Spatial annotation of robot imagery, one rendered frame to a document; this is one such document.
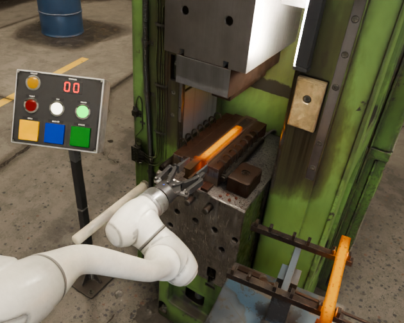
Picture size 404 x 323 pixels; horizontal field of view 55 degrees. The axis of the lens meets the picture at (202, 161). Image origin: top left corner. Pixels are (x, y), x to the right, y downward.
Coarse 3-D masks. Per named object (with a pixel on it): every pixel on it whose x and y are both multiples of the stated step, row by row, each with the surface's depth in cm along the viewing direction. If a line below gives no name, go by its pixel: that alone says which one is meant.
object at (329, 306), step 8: (344, 240) 118; (344, 248) 116; (336, 256) 113; (344, 256) 113; (336, 264) 110; (344, 264) 111; (336, 272) 108; (336, 280) 106; (328, 288) 103; (336, 288) 104; (328, 296) 101; (336, 296) 102; (328, 304) 99; (328, 312) 97; (320, 320) 95; (328, 320) 96
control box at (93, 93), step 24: (24, 72) 147; (48, 72) 146; (24, 96) 148; (48, 96) 147; (72, 96) 146; (96, 96) 146; (48, 120) 148; (72, 120) 147; (96, 120) 146; (48, 144) 148; (96, 144) 147
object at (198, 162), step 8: (232, 128) 161; (240, 128) 161; (224, 136) 155; (232, 136) 156; (216, 144) 150; (224, 144) 152; (208, 152) 145; (216, 152) 148; (192, 160) 138; (200, 160) 138; (184, 168) 134; (192, 168) 134; (200, 168) 141; (184, 176) 136; (192, 176) 137
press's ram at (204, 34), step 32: (192, 0) 114; (224, 0) 108; (256, 0) 104; (288, 0) 118; (192, 32) 119; (224, 32) 113; (256, 32) 111; (288, 32) 135; (224, 64) 119; (256, 64) 120
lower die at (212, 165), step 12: (228, 120) 169; (240, 120) 168; (252, 120) 169; (204, 132) 162; (216, 132) 161; (240, 132) 160; (252, 132) 162; (264, 132) 170; (192, 144) 154; (204, 144) 152; (228, 144) 152; (180, 156) 146; (192, 156) 145; (216, 156) 145; (228, 156) 146; (216, 168) 140; (204, 180) 145; (216, 180) 142
